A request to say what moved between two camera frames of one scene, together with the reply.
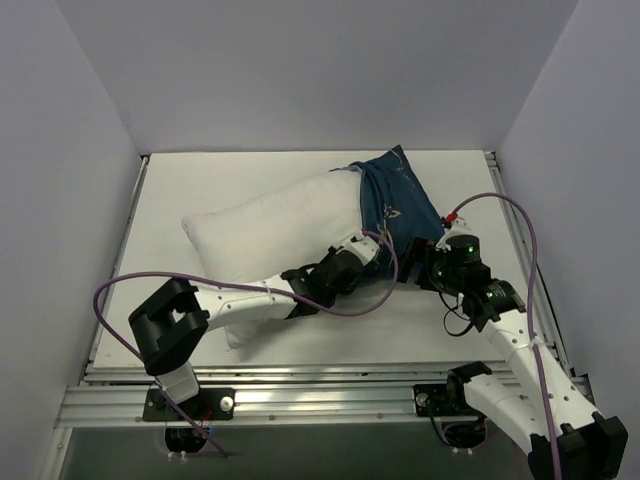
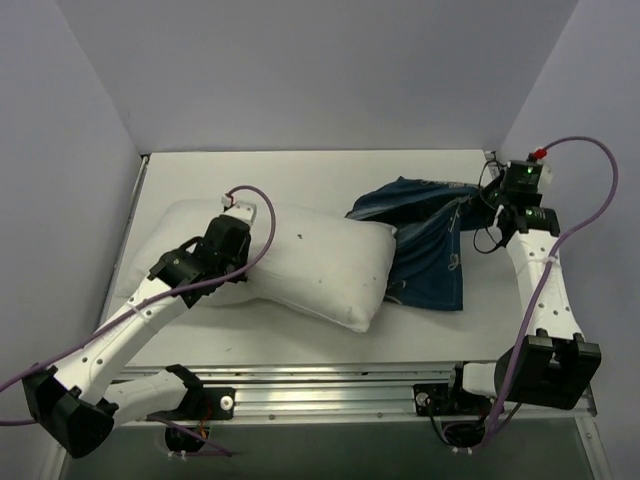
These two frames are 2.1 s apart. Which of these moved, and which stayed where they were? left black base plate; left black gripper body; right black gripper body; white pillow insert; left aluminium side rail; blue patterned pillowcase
Moved: blue patterned pillowcase; white pillow insert; right black gripper body; left black gripper body
Stayed: left aluminium side rail; left black base plate
